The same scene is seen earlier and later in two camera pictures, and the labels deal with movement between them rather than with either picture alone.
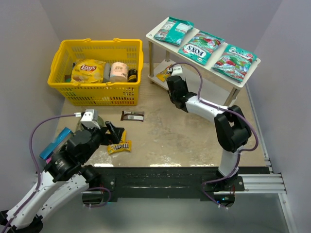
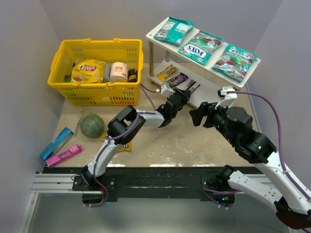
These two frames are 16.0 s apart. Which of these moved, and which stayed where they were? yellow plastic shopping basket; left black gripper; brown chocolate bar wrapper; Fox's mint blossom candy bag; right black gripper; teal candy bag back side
Moved: left black gripper; brown chocolate bar wrapper; right black gripper
Stayed: yellow plastic shopping basket; Fox's mint blossom candy bag; teal candy bag back side
